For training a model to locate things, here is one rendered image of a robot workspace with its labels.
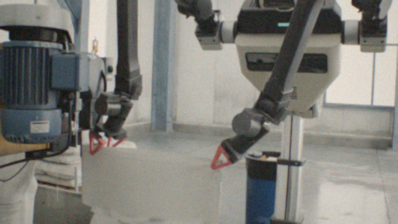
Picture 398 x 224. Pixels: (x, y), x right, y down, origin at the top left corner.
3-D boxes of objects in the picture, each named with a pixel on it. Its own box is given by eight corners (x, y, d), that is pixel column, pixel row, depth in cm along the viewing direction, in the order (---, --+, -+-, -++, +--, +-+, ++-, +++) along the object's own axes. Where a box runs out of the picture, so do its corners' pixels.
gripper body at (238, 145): (218, 144, 110) (237, 126, 107) (230, 139, 119) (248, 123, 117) (233, 162, 108) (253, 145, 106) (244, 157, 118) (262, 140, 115)
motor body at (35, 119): (73, 140, 104) (74, 45, 102) (30, 148, 90) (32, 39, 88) (32, 135, 110) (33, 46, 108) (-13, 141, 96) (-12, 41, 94)
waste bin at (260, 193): (299, 223, 360) (304, 153, 356) (289, 242, 313) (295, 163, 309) (249, 216, 379) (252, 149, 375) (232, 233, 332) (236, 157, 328)
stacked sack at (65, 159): (96, 161, 426) (97, 149, 425) (68, 168, 388) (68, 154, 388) (56, 154, 457) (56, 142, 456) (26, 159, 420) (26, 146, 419)
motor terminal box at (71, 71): (90, 100, 105) (92, 56, 104) (81, 102, 95) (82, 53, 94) (60, 99, 105) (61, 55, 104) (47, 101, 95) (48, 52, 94)
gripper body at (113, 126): (92, 128, 127) (102, 109, 125) (111, 125, 136) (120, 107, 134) (107, 140, 125) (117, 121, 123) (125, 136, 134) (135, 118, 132)
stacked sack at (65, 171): (112, 170, 443) (112, 157, 442) (75, 182, 381) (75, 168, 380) (82, 165, 458) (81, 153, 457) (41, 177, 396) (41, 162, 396)
